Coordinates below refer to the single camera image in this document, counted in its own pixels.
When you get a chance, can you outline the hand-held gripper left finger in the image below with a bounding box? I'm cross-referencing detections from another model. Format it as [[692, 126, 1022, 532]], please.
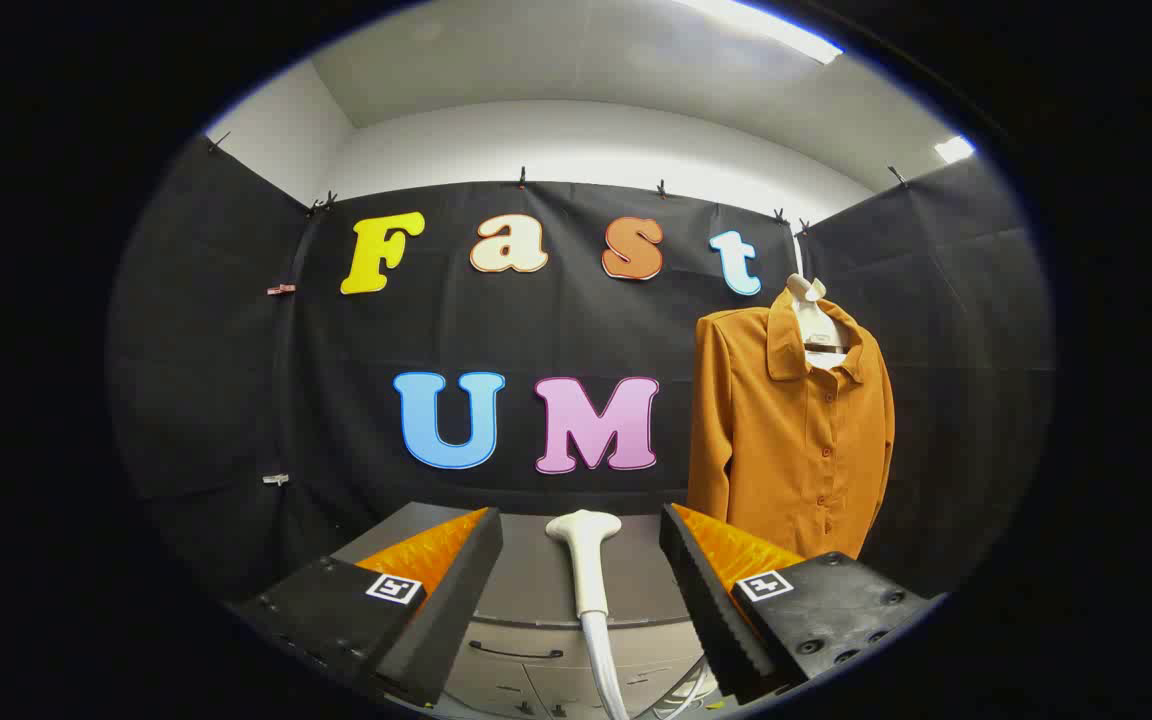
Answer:
[[231, 506, 505, 709]]

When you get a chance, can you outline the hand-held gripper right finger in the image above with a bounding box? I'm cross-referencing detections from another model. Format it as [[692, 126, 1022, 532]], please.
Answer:
[[659, 503, 937, 706]]

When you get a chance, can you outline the white garment steamer head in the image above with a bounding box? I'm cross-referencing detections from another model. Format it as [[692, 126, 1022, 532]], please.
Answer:
[[545, 509, 623, 619]]

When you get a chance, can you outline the brown button shirt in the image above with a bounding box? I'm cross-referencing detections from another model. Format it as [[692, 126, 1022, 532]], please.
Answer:
[[686, 288, 897, 561]]

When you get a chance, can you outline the white clothes hanger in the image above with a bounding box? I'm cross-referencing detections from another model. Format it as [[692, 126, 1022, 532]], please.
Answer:
[[786, 272, 852, 369]]

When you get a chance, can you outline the grey cabinet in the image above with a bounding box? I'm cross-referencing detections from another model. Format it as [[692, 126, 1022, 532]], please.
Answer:
[[331, 502, 727, 720]]

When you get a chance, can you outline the long ceiling light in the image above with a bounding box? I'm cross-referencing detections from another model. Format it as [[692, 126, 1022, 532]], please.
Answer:
[[676, 0, 845, 66]]

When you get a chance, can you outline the white cable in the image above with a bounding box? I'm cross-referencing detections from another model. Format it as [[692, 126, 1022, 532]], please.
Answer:
[[654, 655, 715, 720]]

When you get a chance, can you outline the white steamer hose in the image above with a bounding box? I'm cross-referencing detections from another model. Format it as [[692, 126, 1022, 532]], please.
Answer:
[[581, 610, 633, 720]]

